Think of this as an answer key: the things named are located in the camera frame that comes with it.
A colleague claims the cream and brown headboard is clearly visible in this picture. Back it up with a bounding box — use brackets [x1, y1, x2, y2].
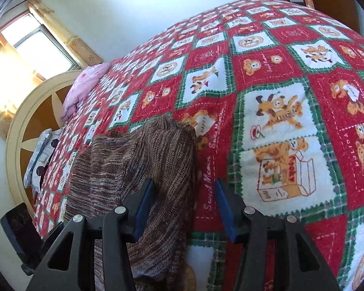
[5, 70, 84, 216]

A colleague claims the grey patterned pillow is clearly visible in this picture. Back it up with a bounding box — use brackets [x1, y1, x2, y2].
[24, 127, 64, 193]

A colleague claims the window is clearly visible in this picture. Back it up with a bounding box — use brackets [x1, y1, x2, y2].
[0, 10, 79, 81]

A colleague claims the pink quilt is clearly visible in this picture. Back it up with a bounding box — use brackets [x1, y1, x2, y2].
[61, 62, 111, 121]

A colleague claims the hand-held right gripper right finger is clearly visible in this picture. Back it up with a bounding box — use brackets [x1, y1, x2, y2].
[215, 178, 342, 291]

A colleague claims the red printed bear blanket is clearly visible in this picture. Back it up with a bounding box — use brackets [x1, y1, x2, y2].
[33, 0, 364, 291]

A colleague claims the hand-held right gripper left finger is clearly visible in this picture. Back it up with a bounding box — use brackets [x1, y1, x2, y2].
[26, 177, 155, 291]

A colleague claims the brown knit sweater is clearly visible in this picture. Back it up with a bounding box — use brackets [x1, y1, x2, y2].
[62, 115, 199, 291]

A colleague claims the yellow patterned curtain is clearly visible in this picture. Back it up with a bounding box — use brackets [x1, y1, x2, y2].
[27, 0, 105, 69]
[0, 30, 46, 140]

